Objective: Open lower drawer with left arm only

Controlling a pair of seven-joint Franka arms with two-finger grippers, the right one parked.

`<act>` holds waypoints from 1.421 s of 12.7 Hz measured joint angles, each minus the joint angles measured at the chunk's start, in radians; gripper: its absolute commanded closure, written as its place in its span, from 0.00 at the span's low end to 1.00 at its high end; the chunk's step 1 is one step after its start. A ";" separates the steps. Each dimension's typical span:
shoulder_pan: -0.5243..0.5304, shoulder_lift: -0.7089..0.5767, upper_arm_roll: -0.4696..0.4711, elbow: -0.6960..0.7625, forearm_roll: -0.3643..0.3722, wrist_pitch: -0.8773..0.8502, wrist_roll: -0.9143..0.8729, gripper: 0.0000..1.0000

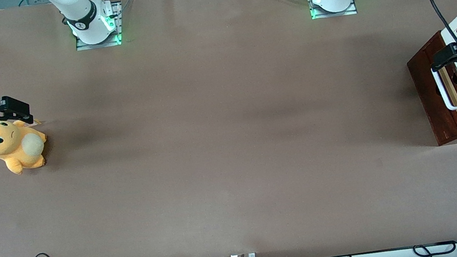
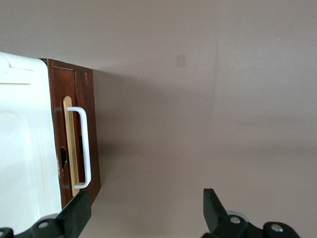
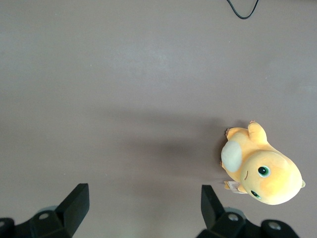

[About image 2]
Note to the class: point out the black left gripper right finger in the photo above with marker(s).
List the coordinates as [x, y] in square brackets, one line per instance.
[215, 213]

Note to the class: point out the brown wooden drawer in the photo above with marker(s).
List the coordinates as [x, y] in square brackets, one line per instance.
[57, 99]

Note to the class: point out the white cabinet box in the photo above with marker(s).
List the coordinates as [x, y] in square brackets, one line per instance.
[22, 136]

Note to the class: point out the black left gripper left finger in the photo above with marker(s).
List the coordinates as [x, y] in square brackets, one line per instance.
[71, 218]

